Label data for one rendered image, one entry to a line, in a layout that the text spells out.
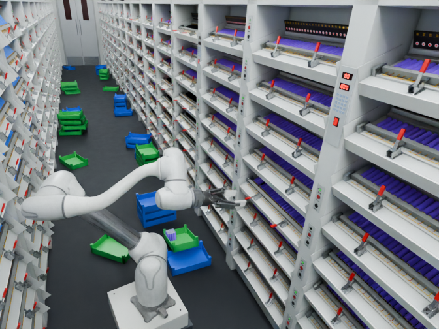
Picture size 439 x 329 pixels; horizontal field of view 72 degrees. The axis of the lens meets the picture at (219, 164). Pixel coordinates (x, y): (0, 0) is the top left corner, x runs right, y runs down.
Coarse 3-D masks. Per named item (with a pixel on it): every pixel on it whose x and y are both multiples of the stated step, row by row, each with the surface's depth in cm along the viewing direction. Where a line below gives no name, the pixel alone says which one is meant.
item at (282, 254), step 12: (252, 204) 200; (240, 216) 196; (252, 216) 190; (264, 216) 186; (252, 228) 183; (264, 228) 179; (276, 228) 175; (264, 240) 174; (276, 240) 170; (276, 252) 163; (288, 252) 161; (288, 264) 157; (288, 276) 155
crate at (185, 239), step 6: (180, 228) 255; (186, 228) 256; (180, 234) 254; (186, 234) 253; (192, 234) 242; (168, 240) 236; (174, 240) 244; (180, 240) 243; (186, 240) 242; (192, 240) 241; (198, 240) 230; (174, 246) 223; (180, 246) 225; (186, 246) 227; (192, 246) 229; (174, 252) 224
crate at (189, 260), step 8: (192, 248) 238; (200, 248) 240; (168, 256) 232; (176, 256) 233; (184, 256) 233; (192, 256) 233; (200, 256) 234; (208, 256) 224; (168, 264) 223; (176, 264) 225; (184, 264) 225; (192, 264) 219; (200, 264) 222; (208, 264) 225; (176, 272) 215; (184, 272) 219
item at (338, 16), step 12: (240, 12) 198; (300, 12) 147; (312, 12) 140; (324, 12) 133; (336, 12) 127; (348, 12) 122; (432, 12) 94; (348, 24) 123; (420, 24) 97; (432, 24) 94
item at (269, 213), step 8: (248, 176) 190; (256, 176) 192; (240, 184) 190; (248, 192) 183; (256, 192) 181; (256, 200) 175; (264, 200) 173; (264, 208) 168; (272, 208) 166; (272, 216) 162; (272, 224) 163; (280, 232) 157; (288, 232) 150; (296, 232) 149; (288, 240) 151; (296, 240) 145; (296, 248) 145
